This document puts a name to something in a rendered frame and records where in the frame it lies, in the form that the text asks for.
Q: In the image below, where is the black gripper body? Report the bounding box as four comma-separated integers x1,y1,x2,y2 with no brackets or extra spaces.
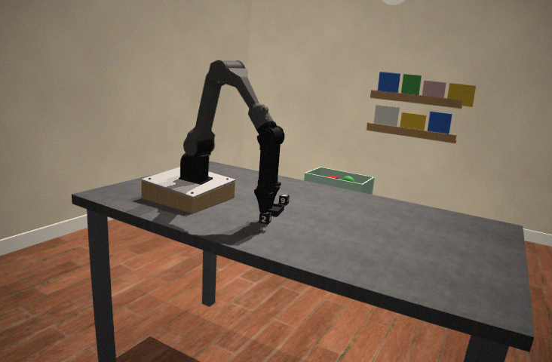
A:
256,167,281,194

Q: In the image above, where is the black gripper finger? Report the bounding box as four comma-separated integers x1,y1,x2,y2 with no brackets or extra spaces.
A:
268,186,280,209
254,189,274,213

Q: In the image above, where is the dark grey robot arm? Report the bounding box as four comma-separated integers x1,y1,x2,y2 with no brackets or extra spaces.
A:
179,60,285,185

